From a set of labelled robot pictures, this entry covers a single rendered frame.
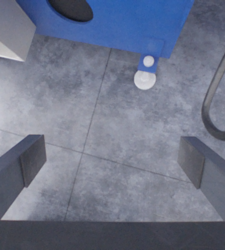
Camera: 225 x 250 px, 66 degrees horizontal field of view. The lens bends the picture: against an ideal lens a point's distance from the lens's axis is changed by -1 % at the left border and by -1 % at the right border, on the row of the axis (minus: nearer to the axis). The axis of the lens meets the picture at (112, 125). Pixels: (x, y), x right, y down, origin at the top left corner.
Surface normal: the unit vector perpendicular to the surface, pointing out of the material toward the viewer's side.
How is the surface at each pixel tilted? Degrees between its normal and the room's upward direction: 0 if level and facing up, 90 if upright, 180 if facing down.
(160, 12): 90
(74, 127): 0
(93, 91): 0
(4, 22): 90
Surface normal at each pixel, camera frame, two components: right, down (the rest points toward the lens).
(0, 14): 0.96, 0.24
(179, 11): -0.26, 0.96
